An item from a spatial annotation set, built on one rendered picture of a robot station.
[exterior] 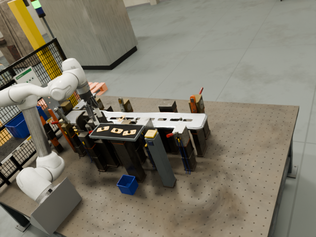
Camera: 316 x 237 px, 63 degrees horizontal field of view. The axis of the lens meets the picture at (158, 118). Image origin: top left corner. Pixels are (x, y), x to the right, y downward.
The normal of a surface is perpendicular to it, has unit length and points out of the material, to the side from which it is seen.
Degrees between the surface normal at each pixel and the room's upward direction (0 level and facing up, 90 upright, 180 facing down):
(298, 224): 0
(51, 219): 90
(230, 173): 0
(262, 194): 0
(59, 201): 90
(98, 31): 90
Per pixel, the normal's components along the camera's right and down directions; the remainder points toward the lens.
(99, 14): 0.80, 0.11
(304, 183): -0.28, -0.79
